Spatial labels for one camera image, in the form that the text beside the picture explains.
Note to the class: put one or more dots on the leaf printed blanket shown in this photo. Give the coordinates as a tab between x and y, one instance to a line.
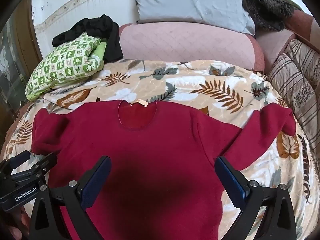
200	90

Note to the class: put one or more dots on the green patterned pillow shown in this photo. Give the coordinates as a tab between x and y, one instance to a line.
67	62

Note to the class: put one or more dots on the dark fur-trimmed coat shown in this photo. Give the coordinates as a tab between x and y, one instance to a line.
265	7

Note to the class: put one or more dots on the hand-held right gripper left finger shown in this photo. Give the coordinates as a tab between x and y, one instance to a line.
96	182

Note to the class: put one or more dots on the pink quilted cushion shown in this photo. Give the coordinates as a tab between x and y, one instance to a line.
175	42

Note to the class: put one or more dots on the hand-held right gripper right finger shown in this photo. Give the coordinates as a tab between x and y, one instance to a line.
231	180

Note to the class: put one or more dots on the pink upholstered bed frame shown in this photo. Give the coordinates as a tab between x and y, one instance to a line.
300	23

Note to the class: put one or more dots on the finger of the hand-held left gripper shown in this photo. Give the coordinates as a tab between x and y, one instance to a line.
17	158
41	166

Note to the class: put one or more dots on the wooden glazed door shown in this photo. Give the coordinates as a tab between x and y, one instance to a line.
10	62

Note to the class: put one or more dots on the grey pillow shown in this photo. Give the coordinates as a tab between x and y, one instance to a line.
187	2

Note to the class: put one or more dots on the dark red sweater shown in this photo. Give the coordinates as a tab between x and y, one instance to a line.
150	150

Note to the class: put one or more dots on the black garment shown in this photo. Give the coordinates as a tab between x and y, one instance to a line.
110	37

